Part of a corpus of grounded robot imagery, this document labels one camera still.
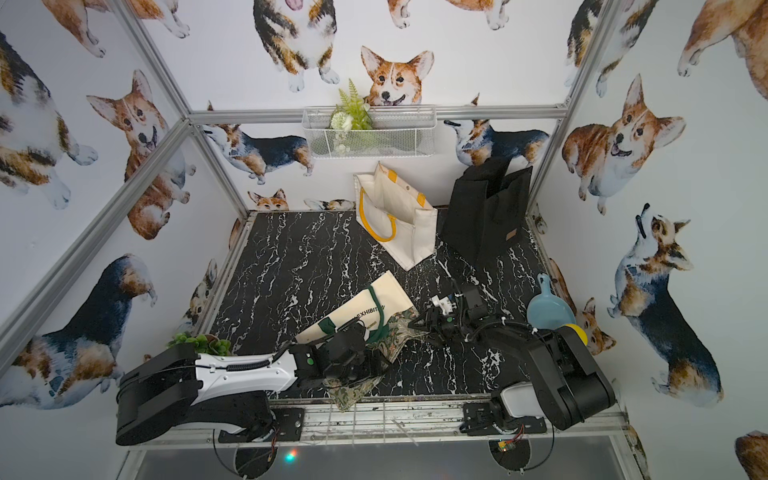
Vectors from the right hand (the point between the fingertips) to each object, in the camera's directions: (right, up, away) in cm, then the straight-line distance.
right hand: (410, 330), depth 82 cm
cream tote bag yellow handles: (-4, +32, +8) cm, 33 cm away
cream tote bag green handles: (-5, +1, +3) cm, 6 cm away
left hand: (-5, -9, -4) cm, 11 cm away
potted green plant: (-49, 0, -10) cm, 50 cm away
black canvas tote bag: (+21, +34, +2) cm, 40 cm away
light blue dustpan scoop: (+42, +3, +11) cm, 44 cm away
